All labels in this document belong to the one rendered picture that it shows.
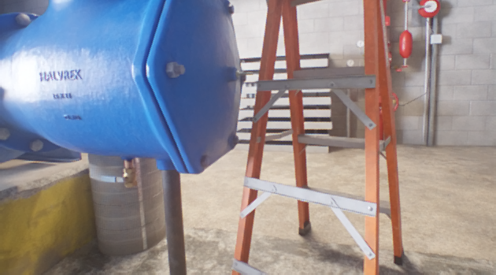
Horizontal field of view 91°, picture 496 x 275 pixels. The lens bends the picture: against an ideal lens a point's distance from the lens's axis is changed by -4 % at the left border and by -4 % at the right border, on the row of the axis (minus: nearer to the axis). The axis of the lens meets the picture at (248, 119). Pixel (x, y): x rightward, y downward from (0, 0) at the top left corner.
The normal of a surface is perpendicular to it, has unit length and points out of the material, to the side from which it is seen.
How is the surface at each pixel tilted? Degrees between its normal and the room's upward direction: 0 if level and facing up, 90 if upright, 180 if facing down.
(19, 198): 90
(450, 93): 90
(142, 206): 90
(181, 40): 86
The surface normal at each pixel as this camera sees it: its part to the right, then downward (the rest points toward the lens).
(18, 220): 0.96, 0.00
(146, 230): 0.71, 0.06
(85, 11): -0.14, -0.17
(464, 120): -0.26, 0.11
